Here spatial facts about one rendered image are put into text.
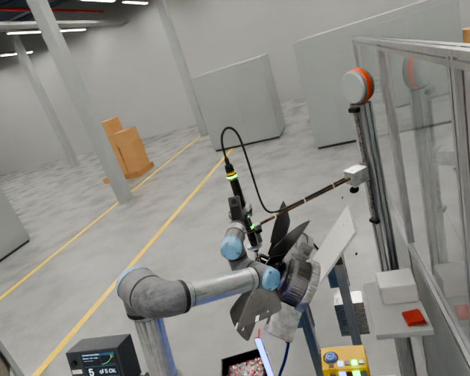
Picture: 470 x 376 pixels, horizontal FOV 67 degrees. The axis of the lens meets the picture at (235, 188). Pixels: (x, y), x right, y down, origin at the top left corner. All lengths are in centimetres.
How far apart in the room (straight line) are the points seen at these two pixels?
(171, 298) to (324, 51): 617
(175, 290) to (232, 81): 799
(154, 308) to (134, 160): 881
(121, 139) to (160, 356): 871
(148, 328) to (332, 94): 618
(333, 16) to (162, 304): 1286
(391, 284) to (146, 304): 124
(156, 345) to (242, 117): 799
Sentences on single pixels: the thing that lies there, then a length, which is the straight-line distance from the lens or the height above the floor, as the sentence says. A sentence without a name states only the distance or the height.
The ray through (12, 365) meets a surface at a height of 56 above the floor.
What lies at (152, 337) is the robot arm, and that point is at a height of 147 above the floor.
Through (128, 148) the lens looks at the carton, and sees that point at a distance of 976.
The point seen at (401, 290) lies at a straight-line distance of 193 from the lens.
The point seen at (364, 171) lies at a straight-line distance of 184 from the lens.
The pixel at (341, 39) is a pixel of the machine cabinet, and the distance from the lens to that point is 684.
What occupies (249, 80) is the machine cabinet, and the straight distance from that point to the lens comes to 873.
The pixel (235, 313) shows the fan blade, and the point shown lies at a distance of 195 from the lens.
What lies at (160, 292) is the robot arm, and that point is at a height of 165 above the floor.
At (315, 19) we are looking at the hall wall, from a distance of 1353.
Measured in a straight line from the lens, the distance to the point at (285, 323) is 178.
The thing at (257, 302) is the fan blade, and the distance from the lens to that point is 162.
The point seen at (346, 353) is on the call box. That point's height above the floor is 107.
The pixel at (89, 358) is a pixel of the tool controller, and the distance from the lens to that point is 175.
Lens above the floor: 218
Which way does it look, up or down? 20 degrees down
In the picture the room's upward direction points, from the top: 18 degrees counter-clockwise
